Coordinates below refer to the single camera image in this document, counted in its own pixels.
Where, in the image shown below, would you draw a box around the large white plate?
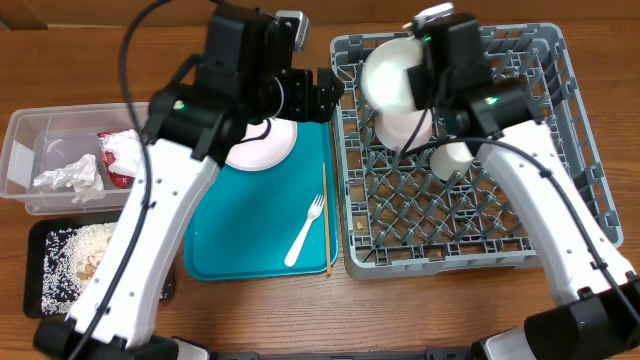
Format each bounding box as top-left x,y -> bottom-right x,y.
225,118 -> 298,171

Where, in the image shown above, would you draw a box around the cooked rice with peanuts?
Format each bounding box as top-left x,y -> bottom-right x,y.
40,222 -> 169,316

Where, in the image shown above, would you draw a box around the clear plastic waste bin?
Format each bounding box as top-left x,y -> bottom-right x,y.
1,102 -> 148,215

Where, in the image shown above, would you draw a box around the white bowl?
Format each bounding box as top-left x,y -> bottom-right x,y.
362,38 -> 423,114

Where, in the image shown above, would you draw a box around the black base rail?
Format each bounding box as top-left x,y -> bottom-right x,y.
169,339 -> 566,360

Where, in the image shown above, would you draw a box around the wooden chopstick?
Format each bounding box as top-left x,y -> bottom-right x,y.
322,162 -> 332,277

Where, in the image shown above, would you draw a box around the white plastic fork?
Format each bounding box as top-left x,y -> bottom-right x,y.
284,194 -> 325,267

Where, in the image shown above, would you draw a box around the white tissue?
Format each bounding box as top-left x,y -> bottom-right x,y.
98,129 -> 142,177

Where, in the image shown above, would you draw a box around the pink saucer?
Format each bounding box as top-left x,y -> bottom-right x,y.
374,111 -> 432,151

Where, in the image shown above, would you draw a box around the white cup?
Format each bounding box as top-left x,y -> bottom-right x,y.
430,142 -> 474,180

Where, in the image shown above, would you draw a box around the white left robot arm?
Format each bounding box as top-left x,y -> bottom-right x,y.
33,1 -> 343,360

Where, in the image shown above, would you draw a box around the teal plastic tray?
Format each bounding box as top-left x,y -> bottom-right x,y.
183,123 -> 339,281

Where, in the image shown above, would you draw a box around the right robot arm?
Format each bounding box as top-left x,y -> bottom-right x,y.
407,5 -> 639,359

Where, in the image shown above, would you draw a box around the white paper napkin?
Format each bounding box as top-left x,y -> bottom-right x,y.
32,154 -> 104,192

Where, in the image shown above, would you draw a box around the black rectangular tray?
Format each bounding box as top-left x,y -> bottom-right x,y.
22,212 -> 176,319

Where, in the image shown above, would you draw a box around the grey plastic dish rack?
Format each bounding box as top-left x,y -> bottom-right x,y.
330,23 -> 624,280

